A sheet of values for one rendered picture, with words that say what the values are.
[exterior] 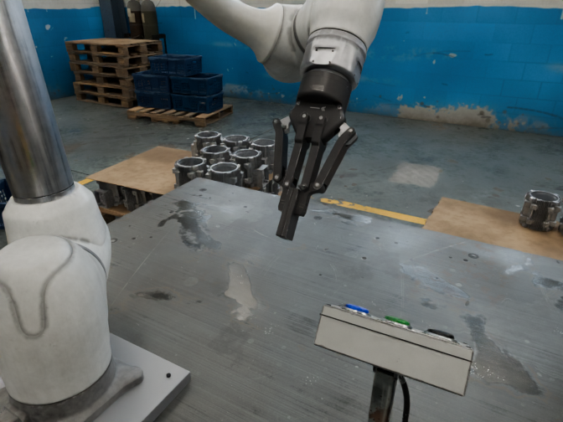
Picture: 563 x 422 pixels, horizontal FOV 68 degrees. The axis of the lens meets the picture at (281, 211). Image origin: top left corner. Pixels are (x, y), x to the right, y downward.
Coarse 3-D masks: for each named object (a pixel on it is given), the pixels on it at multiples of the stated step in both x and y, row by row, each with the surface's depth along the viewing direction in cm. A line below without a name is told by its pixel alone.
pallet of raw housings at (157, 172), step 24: (192, 144) 307; (216, 144) 299; (240, 144) 287; (264, 144) 293; (120, 168) 295; (144, 168) 295; (168, 168) 295; (192, 168) 244; (216, 168) 247; (240, 168) 245; (264, 168) 262; (96, 192) 283; (120, 192) 286; (144, 192) 272; (168, 192) 259; (264, 192) 274; (120, 216) 278
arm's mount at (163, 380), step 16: (112, 336) 82; (112, 352) 78; (128, 352) 78; (144, 352) 78; (144, 368) 75; (160, 368) 75; (176, 368) 75; (0, 384) 71; (144, 384) 71; (160, 384) 71; (176, 384) 72; (128, 400) 68; (144, 400) 68; (160, 400) 68; (112, 416) 66; (128, 416) 66; (144, 416) 66
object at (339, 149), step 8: (352, 128) 57; (344, 136) 57; (352, 136) 57; (336, 144) 57; (344, 144) 57; (352, 144) 58; (336, 152) 57; (344, 152) 58; (328, 160) 57; (336, 160) 57; (328, 168) 56; (336, 168) 58; (320, 176) 57; (328, 176) 57; (320, 184) 56; (328, 184) 58
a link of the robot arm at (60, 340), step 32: (0, 256) 57; (32, 256) 58; (64, 256) 59; (0, 288) 55; (32, 288) 55; (64, 288) 57; (96, 288) 63; (0, 320) 55; (32, 320) 55; (64, 320) 57; (96, 320) 62; (0, 352) 57; (32, 352) 56; (64, 352) 58; (96, 352) 63; (32, 384) 58; (64, 384) 60
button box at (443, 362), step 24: (336, 312) 49; (360, 312) 50; (336, 336) 49; (360, 336) 48; (384, 336) 47; (408, 336) 46; (432, 336) 45; (360, 360) 47; (384, 360) 46; (408, 360) 45; (432, 360) 45; (456, 360) 44; (432, 384) 44; (456, 384) 43
